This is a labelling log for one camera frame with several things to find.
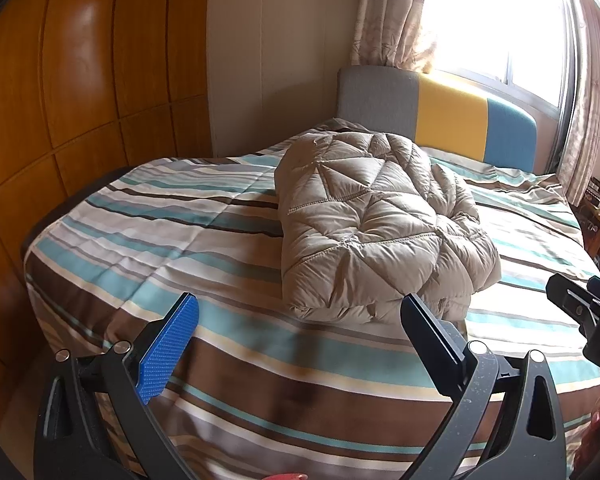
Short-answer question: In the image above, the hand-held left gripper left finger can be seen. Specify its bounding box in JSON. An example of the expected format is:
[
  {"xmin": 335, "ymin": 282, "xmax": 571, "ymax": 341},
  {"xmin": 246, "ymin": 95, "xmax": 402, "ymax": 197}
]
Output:
[{"xmin": 34, "ymin": 291, "xmax": 201, "ymax": 480}]

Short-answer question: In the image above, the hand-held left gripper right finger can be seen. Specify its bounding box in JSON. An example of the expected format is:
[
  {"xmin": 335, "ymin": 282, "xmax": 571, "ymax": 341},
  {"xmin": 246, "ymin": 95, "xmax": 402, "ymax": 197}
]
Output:
[{"xmin": 400, "ymin": 294, "xmax": 567, "ymax": 480}]

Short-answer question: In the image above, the beige quilted down jacket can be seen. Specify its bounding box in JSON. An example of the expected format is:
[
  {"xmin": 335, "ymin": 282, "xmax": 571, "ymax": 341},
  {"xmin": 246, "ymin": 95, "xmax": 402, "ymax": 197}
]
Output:
[{"xmin": 274, "ymin": 129, "xmax": 502, "ymax": 325}]

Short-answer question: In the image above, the striped bed blanket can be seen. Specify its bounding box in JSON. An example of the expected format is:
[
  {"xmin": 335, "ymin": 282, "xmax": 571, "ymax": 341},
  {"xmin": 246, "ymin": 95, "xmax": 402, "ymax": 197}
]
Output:
[{"xmin": 22, "ymin": 117, "xmax": 600, "ymax": 480}]

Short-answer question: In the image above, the beige patterned curtain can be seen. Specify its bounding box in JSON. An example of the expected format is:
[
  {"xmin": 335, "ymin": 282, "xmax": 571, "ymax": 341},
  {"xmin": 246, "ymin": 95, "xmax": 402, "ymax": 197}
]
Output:
[
  {"xmin": 350, "ymin": 0, "xmax": 438, "ymax": 73},
  {"xmin": 557, "ymin": 0, "xmax": 600, "ymax": 206}
]

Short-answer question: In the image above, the grey yellow blue headboard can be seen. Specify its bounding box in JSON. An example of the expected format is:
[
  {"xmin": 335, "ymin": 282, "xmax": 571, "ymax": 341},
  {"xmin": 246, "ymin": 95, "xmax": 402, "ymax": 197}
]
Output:
[{"xmin": 336, "ymin": 66, "xmax": 538, "ymax": 173}]

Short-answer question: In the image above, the wooden wardrobe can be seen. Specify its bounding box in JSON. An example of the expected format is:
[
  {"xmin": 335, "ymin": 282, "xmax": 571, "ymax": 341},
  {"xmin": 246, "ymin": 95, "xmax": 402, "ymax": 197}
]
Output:
[{"xmin": 0, "ymin": 0, "xmax": 213, "ymax": 461}]

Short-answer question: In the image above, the window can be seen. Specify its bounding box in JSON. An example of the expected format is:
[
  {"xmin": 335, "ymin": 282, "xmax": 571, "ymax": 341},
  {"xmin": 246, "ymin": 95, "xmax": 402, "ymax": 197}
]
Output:
[{"xmin": 425, "ymin": 0, "xmax": 578, "ymax": 111}]

